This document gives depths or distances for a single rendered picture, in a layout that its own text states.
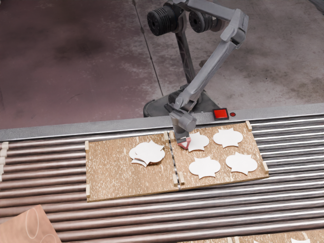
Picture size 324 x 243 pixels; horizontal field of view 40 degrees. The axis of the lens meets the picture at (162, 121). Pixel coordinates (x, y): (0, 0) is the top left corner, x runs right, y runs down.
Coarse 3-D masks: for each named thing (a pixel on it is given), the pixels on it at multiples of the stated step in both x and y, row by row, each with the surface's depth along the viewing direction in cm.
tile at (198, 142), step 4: (192, 136) 218; (196, 136) 218; (200, 136) 218; (204, 136) 218; (192, 140) 216; (196, 140) 216; (200, 140) 216; (204, 140) 216; (208, 140) 216; (184, 144) 214; (192, 144) 214; (196, 144) 214; (200, 144) 214; (204, 144) 214; (208, 144) 216; (188, 148) 213; (192, 148) 212; (196, 148) 212; (200, 148) 212
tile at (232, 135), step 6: (222, 132) 220; (228, 132) 220; (234, 132) 220; (216, 138) 217; (222, 138) 217; (228, 138) 217; (234, 138) 217; (240, 138) 217; (222, 144) 214; (228, 144) 214; (234, 144) 214
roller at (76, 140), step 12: (276, 120) 229; (288, 120) 228; (300, 120) 228; (312, 120) 229; (132, 132) 226; (144, 132) 225; (156, 132) 225; (168, 132) 225; (0, 144) 222; (12, 144) 222; (24, 144) 222; (36, 144) 222; (48, 144) 223; (60, 144) 223
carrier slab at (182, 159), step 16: (208, 128) 224; (224, 128) 223; (240, 128) 223; (176, 144) 217; (240, 144) 216; (176, 160) 210; (192, 160) 209; (224, 160) 209; (256, 160) 208; (192, 176) 202; (224, 176) 202; (240, 176) 202; (256, 176) 201
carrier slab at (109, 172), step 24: (96, 144) 218; (120, 144) 218; (168, 144) 217; (96, 168) 207; (120, 168) 207; (144, 168) 207; (168, 168) 206; (96, 192) 198; (120, 192) 197; (144, 192) 197
